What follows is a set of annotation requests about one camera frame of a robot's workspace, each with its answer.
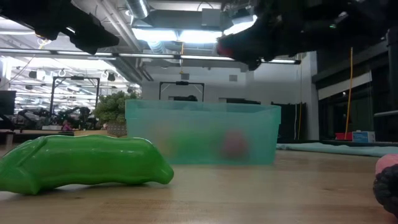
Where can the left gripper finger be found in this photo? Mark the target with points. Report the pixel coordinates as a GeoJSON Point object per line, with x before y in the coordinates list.
{"type": "Point", "coordinates": [91, 37]}

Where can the teal translucent plastic tupperware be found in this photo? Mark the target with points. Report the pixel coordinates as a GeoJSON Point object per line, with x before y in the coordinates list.
{"type": "Point", "coordinates": [264, 133]}

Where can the silver ventilation duct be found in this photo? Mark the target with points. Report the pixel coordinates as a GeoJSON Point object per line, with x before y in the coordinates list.
{"type": "Point", "coordinates": [138, 7]}

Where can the blue and white box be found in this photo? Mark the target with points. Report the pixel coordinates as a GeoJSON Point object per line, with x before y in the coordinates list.
{"type": "Point", "coordinates": [363, 136]}

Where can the black cabinet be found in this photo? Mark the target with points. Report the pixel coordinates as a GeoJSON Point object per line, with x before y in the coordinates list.
{"type": "Point", "coordinates": [289, 121]}

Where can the grey wall vent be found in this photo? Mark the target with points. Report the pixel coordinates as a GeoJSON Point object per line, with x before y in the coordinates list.
{"type": "Point", "coordinates": [185, 76]}
{"type": "Point", "coordinates": [233, 77]}

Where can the green pea pod toy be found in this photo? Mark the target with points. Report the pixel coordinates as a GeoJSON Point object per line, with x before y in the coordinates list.
{"type": "Point", "coordinates": [87, 161]}

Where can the red box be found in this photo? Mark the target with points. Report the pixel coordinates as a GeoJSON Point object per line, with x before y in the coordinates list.
{"type": "Point", "coordinates": [343, 136]}

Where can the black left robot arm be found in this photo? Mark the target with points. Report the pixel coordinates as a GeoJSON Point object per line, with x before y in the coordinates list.
{"type": "Point", "coordinates": [25, 12]}

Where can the black computer monitor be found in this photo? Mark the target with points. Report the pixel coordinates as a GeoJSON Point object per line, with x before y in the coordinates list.
{"type": "Point", "coordinates": [7, 102]}

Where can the black metal rig frame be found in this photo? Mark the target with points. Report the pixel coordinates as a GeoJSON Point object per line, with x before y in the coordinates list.
{"type": "Point", "coordinates": [392, 62]}

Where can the blue cloth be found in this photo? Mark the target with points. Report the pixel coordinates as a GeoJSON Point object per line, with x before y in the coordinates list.
{"type": "Point", "coordinates": [326, 148]}

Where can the long ceiling light tube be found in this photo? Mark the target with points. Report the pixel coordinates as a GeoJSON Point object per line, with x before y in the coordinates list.
{"type": "Point", "coordinates": [186, 57]}

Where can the black background rig frame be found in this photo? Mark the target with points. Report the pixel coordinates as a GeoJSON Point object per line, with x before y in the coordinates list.
{"type": "Point", "coordinates": [182, 83]}
{"type": "Point", "coordinates": [77, 77]}

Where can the green succulent potted plant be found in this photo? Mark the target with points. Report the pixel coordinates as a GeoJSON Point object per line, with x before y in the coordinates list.
{"type": "Point", "coordinates": [113, 107]}

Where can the grey ceiling box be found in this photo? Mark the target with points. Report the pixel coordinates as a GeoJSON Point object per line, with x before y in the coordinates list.
{"type": "Point", "coordinates": [211, 17]}

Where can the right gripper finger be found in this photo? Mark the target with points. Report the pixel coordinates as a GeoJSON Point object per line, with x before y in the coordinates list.
{"type": "Point", "coordinates": [245, 34]}
{"type": "Point", "coordinates": [256, 54]}

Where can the person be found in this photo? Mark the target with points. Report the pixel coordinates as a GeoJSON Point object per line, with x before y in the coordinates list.
{"type": "Point", "coordinates": [191, 98]}

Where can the pink peach toy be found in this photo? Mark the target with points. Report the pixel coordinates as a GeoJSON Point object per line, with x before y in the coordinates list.
{"type": "Point", "coordinates": [388, 161]}

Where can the black blackberry toy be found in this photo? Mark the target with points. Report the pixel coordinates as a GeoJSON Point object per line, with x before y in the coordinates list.
{"type": "Point", "coordinates": [388, 189]}

